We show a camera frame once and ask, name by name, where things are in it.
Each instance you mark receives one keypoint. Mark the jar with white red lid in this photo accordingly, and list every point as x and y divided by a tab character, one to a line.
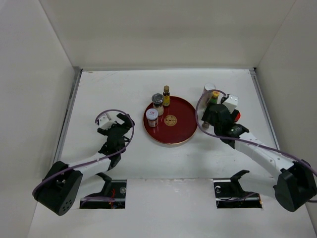
152	117

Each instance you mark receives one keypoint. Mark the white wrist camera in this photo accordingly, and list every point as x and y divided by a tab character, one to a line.
105	121
230	101

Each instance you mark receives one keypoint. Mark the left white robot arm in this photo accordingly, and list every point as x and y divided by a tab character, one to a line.
59	188

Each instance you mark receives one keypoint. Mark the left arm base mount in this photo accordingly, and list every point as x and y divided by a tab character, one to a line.
111	196

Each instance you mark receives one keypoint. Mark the yellow cap chili sauce bottle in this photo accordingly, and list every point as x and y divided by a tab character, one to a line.
214	97

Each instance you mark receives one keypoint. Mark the red round tray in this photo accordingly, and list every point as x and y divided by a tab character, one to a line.
176	125

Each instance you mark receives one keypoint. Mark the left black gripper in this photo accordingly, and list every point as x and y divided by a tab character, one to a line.
126	126

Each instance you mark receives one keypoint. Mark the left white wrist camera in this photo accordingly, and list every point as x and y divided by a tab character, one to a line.
105	121

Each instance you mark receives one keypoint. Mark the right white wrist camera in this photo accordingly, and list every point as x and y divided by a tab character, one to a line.
230	101

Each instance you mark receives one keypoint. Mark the salt grinder black cap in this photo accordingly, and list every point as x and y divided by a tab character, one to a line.
157	101

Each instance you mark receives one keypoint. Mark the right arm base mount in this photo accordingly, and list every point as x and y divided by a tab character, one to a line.
230	195

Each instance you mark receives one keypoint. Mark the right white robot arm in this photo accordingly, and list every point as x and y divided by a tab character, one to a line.
291	181

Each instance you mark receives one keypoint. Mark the small yellow label sauce bottle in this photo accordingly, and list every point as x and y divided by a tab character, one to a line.
166	96

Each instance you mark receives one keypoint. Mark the silver lid tall canister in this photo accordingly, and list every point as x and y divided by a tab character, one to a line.
206	93

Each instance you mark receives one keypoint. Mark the red lid sauce jar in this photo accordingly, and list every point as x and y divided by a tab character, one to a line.
237	116

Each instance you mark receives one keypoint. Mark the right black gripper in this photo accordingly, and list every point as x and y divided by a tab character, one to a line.
207	113

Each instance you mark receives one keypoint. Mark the small black cap pepper bottle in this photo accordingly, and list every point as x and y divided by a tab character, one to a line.
205	125

